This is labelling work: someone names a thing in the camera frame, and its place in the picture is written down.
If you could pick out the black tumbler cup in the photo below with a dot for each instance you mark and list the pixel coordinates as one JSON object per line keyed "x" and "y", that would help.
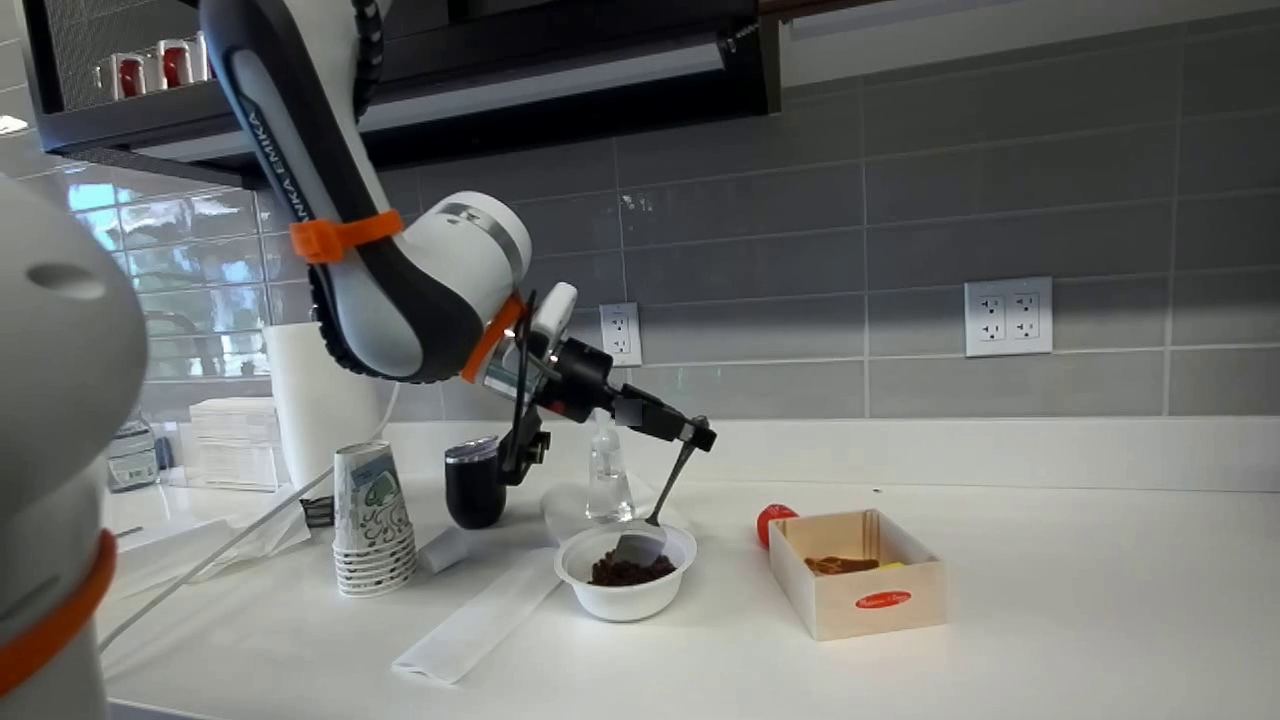
{"x": 473, "y": 487}

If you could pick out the cardboard box with toy food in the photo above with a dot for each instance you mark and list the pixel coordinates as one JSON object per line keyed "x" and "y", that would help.
{"x": 858, "y": 572}

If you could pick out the long white paper sleeve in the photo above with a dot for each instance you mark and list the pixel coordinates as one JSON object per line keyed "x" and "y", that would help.
{"x": 473, "y": 635}

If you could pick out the white paper towel roll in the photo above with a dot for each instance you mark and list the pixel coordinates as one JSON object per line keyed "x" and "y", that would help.
{"x": 316, "y": 401}

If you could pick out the white wall outlet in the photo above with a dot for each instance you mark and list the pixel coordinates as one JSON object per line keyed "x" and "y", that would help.
{"x": 622, "y": 333}
{"x": 1008, "y": 318}

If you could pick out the white bowl with coffee beans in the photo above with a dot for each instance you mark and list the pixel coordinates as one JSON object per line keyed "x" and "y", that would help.
{"x": 619, "y": 580}

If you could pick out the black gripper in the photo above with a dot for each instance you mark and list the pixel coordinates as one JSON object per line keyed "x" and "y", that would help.
{"x": 582, "y": 385}

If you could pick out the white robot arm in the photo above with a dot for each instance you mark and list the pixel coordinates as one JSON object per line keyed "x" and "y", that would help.
{"x": 408, "y": 300}

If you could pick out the red toy piece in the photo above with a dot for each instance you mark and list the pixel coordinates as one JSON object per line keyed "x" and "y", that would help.
{"x": 770, "y": 518}

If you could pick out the stack of patterned paper cups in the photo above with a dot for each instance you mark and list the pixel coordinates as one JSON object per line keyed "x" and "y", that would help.
{"x": 375, "y": 546}

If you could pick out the clear glass flask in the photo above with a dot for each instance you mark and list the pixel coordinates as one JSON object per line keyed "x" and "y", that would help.
{"x": 596, "y": 492}

